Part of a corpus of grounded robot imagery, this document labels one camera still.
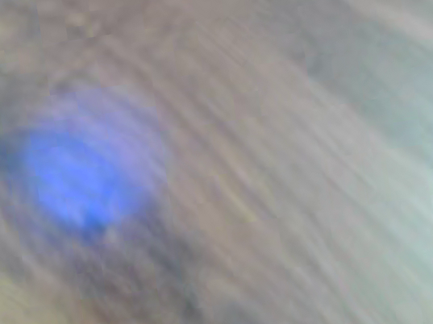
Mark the large brown blue-printed carton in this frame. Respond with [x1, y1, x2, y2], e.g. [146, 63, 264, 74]
[0, 81, 174, 251]

